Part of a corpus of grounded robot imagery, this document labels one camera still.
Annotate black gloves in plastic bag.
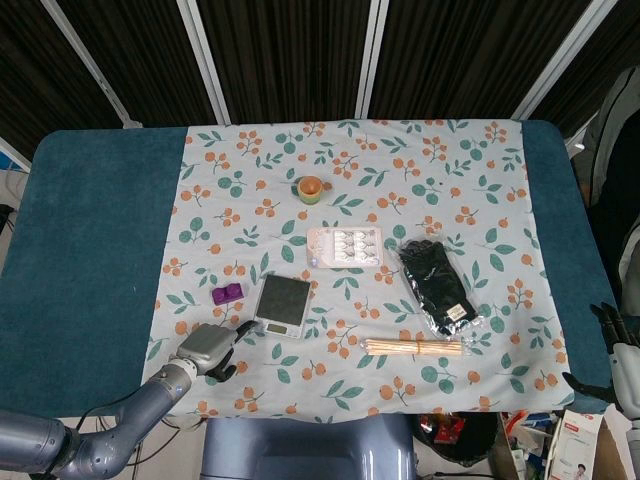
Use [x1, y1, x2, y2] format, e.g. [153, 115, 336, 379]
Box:
[396, 240, 481, 338]

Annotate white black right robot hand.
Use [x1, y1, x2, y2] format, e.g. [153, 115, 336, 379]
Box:
[561, 301, 640, 422]

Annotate bundle of wooden sticks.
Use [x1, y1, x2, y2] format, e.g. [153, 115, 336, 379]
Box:
[360, 337, 469, 358]

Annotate orange green small cup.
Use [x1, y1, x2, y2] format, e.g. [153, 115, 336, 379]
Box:
[296, 175, 334, 207]

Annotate blister card of metal clips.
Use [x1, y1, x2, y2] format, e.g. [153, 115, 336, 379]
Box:
[305, 226, 386, 269]

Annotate floral berry print tablecloth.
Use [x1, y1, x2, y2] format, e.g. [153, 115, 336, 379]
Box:
[141, 118, 577, 419]

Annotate teal table cover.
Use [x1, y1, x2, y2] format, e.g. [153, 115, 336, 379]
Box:
[0, 119, 622, 420]

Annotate white partition frame post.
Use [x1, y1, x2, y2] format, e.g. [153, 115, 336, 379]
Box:
[176, 0, 232, 126]
[513, 0, 607, 121]
[41, 0, 142, 127]
[356, 0, 390, 121]

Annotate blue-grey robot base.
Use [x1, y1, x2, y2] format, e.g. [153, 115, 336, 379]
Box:
[201, 413, 419, 480]

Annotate grey white jacket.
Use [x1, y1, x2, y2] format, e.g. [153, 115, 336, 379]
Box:
[566, 64, 640, 312]

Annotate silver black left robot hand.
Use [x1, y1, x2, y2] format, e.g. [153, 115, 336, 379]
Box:
[174, 319, 257, 384]

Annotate black cable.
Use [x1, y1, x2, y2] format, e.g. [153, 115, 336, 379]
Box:
[74, 397, 207, 436]

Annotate small digital scale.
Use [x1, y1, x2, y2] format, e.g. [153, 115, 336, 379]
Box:
[252, 272, 313, 340]

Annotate purple toy building block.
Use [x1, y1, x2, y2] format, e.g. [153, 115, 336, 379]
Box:
[210, 283, 247, 308]

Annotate red snack bag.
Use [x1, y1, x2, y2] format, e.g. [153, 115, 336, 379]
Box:
[420, 414, 467, 446]

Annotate white red printed carton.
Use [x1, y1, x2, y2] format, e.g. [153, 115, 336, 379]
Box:
[546, 409, 605, 480]

